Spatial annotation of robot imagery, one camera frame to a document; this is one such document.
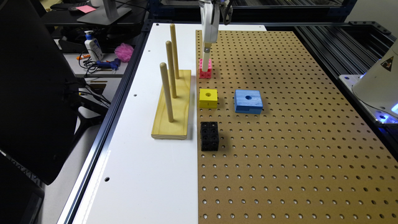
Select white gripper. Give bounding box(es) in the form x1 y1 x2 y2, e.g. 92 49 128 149
199 0 220 70

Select pink flower block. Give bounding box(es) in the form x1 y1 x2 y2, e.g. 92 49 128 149
199 58 212 78

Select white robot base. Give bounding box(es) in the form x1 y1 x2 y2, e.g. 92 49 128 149
339 42 397 125

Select middle wooden peg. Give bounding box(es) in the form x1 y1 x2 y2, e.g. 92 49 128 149
165 40 177 98

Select wooden peg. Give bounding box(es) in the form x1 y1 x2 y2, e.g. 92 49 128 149
160 62 174 123
170 23 180 79
165 40 177 98

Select rear wooden peg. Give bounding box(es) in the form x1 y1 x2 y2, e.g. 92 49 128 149
170 23 180 79

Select yellow square block with hole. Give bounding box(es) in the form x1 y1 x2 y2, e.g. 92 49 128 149
199 88 218 108

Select front wooden peg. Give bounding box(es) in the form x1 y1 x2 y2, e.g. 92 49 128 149
160 62 174 123

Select blue square block with hole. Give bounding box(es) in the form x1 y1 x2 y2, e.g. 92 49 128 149
234 90 263 114

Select pink mesh sponge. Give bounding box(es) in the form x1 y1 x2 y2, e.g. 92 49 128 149
114 43 134 62

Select black cube block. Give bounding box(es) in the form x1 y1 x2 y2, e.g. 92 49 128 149
200 121 220 151

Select yellow wooden peg base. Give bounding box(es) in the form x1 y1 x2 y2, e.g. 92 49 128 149
151 70 191 140

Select blue glue gun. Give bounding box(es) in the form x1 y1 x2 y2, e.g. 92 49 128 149
96 58 121 70

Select grey monitor stand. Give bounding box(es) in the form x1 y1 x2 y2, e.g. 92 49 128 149
77 0 131 25

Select white lotion pump bottle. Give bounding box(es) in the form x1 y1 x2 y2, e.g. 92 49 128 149
85 30 103 62

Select pink sticky note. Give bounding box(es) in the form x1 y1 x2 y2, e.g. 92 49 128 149
76 5 96 14

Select brown perforated pegboard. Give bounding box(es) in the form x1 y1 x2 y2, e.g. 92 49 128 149
197 31 397 223

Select black monitor back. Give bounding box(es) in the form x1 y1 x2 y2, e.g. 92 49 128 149
1 0 80 185

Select black cable bundle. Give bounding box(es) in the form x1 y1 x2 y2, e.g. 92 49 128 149
77 49 103 75

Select black aluminium frame rails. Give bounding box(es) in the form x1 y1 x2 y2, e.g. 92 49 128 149
292 21 398 103

